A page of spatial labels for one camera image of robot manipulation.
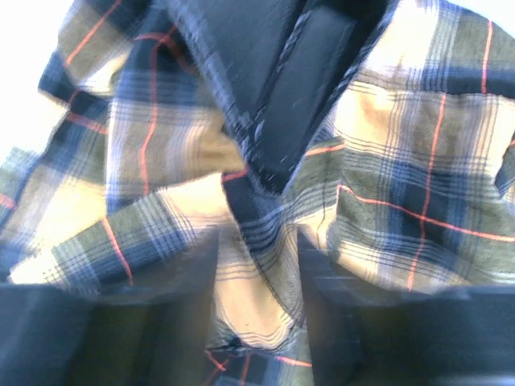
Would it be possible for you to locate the yellow plaid long sleeve shirt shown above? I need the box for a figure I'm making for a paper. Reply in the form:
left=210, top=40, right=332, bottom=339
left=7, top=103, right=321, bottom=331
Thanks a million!
left=1, top=1, right=514, bottom=385

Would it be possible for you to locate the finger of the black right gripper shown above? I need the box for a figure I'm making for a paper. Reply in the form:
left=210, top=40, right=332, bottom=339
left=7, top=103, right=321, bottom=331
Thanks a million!
left=246, top=7, right=390, bottom=193
left=168, top=1, right=312, bottom=164

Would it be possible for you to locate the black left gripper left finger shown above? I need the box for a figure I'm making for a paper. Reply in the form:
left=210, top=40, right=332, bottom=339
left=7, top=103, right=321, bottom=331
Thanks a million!
left=1, top=231, right=219, bottom=385

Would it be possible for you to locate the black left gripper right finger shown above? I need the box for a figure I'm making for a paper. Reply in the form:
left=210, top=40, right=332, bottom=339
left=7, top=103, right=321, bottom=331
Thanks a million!
left=297, top=232, right=514, bottom=385

